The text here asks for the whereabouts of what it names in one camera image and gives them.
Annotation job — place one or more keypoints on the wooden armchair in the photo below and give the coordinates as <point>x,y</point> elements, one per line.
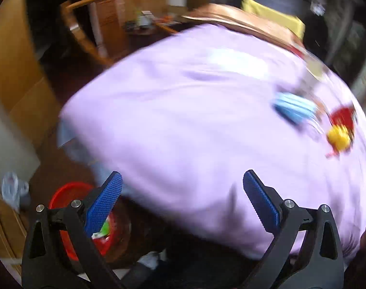
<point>80,36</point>

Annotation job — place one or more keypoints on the brown floral pillow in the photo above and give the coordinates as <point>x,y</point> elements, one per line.
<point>246,18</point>

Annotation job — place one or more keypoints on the purple tablecloth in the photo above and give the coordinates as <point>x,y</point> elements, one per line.
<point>177,120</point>

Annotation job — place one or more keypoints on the red snack packet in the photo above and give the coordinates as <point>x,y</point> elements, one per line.
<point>344,116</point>

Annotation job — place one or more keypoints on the small wooden side table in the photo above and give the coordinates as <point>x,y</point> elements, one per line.
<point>146,24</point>

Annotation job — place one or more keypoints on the yellow cloth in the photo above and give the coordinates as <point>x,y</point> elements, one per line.
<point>273,15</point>

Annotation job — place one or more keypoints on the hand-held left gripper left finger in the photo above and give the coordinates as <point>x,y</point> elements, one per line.
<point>104,200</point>

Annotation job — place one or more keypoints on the white shoe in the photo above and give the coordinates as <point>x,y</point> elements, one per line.
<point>149,260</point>

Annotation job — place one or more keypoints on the blue face mask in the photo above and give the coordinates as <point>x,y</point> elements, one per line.
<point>292,108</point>

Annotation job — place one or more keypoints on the red plastic basket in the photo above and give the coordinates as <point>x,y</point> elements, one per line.
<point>65,192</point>

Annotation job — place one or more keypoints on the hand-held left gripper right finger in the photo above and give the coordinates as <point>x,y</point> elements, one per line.
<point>261,200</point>

